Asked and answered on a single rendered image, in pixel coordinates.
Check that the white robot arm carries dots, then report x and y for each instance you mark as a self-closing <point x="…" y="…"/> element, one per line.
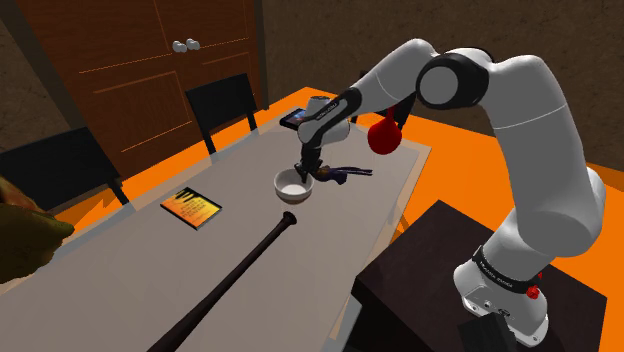
<point x="536" y="146"/>

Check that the black tablet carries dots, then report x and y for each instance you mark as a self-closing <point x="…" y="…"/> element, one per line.
<point x="293" y="117"/>

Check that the dark robot stand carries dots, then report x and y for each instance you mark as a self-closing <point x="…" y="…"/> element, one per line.
<point x="414" y="282"/>

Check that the orange yellow book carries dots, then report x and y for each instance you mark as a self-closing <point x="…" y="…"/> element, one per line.
<point x="191" y="208"/>

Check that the olive green lumpy object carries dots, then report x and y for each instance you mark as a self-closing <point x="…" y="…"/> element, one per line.
<point x="24" y="234"/>

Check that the red round vase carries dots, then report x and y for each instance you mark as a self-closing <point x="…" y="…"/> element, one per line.
<point x="384" y="137"/>

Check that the dark purple black tool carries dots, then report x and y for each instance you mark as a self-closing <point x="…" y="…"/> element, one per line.
<point x="341" y="172"/>

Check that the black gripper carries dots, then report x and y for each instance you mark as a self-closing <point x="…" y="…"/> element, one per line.
<point x="310" y="157"/>

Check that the black chair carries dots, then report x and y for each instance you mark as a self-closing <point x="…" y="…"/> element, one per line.
<point x="222" y="103"/>
<point x="53" y="166"/>

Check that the white bowl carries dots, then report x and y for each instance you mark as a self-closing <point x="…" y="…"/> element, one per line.
<point x="292" y="191"/>

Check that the grey table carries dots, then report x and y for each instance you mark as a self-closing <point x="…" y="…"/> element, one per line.
<point x="122" y="278"/>

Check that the brown wooden double door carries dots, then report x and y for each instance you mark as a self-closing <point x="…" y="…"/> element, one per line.
<point x="131" y="73"/>

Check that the dark brown baseball bat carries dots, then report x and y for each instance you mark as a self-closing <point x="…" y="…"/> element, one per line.
<point x="229" y="278"/>

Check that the orange rug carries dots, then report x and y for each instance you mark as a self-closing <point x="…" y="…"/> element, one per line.
<point x="463" y="161"/>

